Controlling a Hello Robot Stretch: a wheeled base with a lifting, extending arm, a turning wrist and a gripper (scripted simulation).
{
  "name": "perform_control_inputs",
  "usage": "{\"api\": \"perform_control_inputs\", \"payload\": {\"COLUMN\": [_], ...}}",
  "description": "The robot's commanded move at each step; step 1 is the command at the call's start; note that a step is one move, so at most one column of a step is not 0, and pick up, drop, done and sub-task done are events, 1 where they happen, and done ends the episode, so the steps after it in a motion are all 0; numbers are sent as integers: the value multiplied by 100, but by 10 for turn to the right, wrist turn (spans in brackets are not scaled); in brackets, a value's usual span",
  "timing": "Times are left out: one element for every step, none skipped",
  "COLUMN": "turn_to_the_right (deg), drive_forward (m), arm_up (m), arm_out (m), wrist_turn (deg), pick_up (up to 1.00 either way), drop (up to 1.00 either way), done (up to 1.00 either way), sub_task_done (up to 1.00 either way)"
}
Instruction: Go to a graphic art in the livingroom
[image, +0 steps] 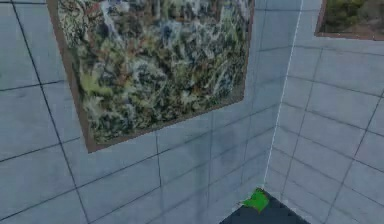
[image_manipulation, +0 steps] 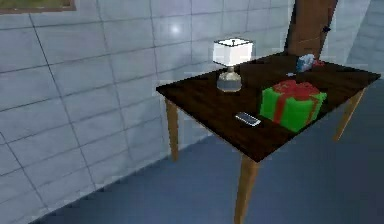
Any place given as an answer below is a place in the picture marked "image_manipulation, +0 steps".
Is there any dark wooden table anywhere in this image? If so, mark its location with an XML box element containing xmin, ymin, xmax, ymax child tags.
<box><xmin>155</xmin><ymin>52</ymin><xmax>382</xmax><ymax>224</ymax></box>

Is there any grey remote control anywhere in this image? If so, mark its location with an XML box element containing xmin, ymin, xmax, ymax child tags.
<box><xmin>234</xmin><ymin>111</ymin><xmax>262</xmax><ymax>128</ymax></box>

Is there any white shade table lamp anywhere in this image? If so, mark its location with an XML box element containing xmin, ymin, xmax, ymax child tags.
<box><xmin>212</xmin><ymin>37</ymin><xmax>254</xmax><ymax>93</ymax></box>

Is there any green gift box red ribbon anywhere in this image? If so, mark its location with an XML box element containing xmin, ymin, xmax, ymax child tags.
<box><xmin>259</xmin><ymin>79</ymin><xmax>328</xmax><ymax>134</ymax></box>

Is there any white and red small box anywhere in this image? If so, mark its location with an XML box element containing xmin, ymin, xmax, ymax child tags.
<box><xmin>296</xmin><ymin>53</ymin><xmax>326</xmax><ymax>74</ymax></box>

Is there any brown wooden door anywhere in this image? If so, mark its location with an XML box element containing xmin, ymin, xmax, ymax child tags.
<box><xmin>284</xmin><ymin>0</ymin><xmax>339</xmax><ymax>60</ymax></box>

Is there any brown framed wall picture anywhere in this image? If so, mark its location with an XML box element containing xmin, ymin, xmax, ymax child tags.
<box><xmin>0</xmin><ymin>0</ymin><xmax>77</xmax><ymax>15</ymax></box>

